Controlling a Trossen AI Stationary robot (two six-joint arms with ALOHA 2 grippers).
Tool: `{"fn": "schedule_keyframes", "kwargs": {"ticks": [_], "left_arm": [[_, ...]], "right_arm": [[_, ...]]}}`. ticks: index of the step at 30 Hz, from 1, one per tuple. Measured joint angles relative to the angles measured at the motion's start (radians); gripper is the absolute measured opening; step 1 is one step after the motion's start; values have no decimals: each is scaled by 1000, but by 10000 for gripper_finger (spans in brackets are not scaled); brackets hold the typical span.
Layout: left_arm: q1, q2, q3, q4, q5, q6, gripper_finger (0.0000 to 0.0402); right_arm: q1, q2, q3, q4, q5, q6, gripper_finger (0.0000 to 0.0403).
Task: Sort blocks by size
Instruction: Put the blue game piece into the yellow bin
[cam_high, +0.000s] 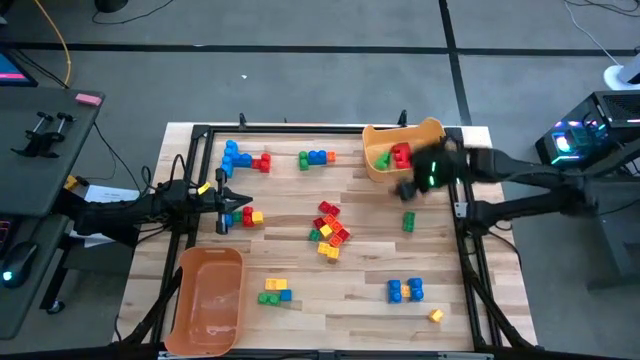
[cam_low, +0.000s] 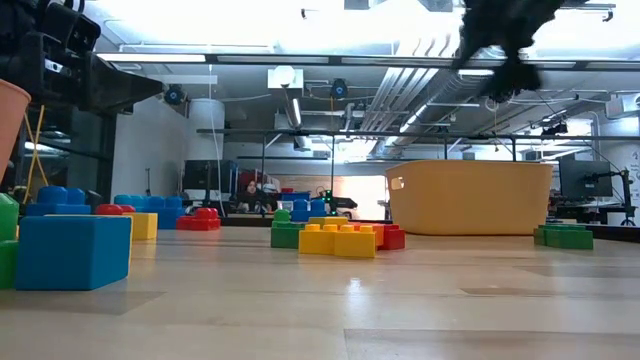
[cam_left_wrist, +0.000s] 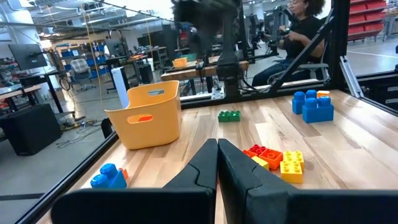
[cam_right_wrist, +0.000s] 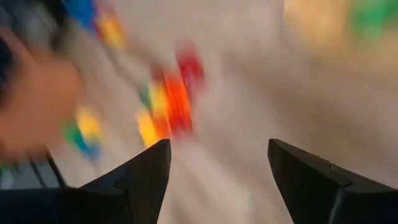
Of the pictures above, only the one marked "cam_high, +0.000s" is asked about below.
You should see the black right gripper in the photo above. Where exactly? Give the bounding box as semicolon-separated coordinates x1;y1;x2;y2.
391;139;472;202

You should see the white paper sheet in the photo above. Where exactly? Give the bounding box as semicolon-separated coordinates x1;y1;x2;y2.
69;183;142;250

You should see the backlit keyboard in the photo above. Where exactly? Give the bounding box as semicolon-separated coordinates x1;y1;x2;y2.
0;218;21;255

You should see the computer tower with lights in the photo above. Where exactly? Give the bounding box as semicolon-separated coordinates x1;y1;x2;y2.
533;89;640;167

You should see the orange plastic bin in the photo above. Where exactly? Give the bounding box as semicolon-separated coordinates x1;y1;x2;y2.
163;245;247;358

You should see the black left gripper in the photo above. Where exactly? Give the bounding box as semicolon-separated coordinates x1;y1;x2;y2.
197;167;254;236

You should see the black desk cable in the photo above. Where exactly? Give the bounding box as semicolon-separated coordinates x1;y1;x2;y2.
92;121;151;197

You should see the yellow black small device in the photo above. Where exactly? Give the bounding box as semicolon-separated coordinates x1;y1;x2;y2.
63;174;90;194

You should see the pink eraser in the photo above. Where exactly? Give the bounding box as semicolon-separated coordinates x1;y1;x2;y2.
74;92;104;108

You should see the black clamp tool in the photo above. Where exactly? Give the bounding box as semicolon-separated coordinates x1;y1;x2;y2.
9;111;76;160

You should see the grey equipment stand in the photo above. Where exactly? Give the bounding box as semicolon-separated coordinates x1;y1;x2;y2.
574;144;640;291

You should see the red long large block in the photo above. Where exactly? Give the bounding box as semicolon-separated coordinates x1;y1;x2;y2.
391;142;414;170

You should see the yellow floor cable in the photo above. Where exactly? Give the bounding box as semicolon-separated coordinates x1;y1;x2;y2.
32;0;73;90

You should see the yellow plastic bin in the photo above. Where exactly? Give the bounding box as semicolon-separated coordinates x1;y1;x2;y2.
361;117;449;184

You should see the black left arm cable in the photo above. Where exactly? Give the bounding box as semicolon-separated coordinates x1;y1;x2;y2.
139;152;201;201

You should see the black round stand base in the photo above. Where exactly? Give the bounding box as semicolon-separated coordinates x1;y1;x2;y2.
93;0;130;14

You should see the dark grey side desk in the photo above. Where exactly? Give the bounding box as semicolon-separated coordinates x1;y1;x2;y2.
0;87;105;341

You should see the white tower fan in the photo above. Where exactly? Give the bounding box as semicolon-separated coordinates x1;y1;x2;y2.
602;47;640;92

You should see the black aluminium table frame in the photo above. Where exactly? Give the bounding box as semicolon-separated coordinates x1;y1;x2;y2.
119;110;539;360

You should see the desk computer monitor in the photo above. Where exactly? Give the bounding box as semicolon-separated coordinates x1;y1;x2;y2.
0;47;39;89

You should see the black computer mouse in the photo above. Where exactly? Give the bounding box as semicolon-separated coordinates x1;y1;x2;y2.
0;241;39;290

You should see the black floor cable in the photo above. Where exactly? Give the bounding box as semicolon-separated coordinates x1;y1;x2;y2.
92;0;177;26

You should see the white floor cable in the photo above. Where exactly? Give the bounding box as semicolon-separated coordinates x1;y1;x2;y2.
562;0;640;66

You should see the blue long large block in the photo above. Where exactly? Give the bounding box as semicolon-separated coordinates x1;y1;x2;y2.
221;139;240;180

